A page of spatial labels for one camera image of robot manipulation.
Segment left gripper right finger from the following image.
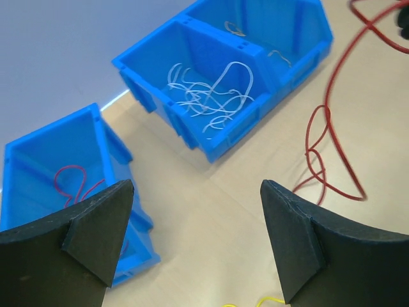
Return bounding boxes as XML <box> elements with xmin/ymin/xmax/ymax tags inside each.
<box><xmin>260</xmin><ymin>180</ymin><xmax>408</xmax><ymax>306</ymax></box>

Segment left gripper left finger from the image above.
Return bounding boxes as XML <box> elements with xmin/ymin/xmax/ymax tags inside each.
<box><xmin>1</xmin><ymin>180</ymin><xmax>134</xmax><ymax>306</ymax></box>

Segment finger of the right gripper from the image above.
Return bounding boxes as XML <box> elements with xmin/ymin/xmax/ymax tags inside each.
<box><xmin>396</xmin><ymin>5</ymin><xmax>408</xmax><ymax>31</ymax></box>

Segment red yellow wire tangle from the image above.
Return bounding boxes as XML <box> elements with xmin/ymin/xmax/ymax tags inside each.
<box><xmin>292</xmin><ymin>0</ymin><xmax>409</xmax><ymax>205</ymax></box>

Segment yellow wire bundle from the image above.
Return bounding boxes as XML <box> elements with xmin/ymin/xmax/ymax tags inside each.
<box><xmin>222</xmin><ymin>296</ymin><xmax>287</xmax><ymax>307</ymax></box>

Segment white wires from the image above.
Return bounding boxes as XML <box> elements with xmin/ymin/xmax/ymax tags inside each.
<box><xmin>166</xmin><ymin>61</ymin><xmax>256</xmax><ymax>140</ymax></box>

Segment small blue bin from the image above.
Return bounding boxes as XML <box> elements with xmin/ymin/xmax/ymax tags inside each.
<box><xmin>1</xmin><ymin>104</ymin><xmax>160</xmax><ymax>285</ymax></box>

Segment right blue bin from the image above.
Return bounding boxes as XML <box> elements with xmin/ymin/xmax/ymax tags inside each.
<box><xmin>184</xmin><ymin>0</ymin><xmax>333</xmax><ymax>94</ymax></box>

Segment middle blue bin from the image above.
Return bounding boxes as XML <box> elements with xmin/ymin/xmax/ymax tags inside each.
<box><xmin>112</xmin><ymin>19</ymin><xmax>274</xmax><ymax>162</ymax></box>

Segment red wires in small bin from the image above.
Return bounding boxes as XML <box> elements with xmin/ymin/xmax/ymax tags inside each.
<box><xmin>54</xmin><ymin>164</ymin><xmax>130</xmax><ymax>256</ymax></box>

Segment wires in right bin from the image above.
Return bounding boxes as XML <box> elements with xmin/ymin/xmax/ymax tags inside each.
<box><xmin>223</xmin><ymin>20</ymin><xmax>293</xmax><ymax>68</ymax></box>

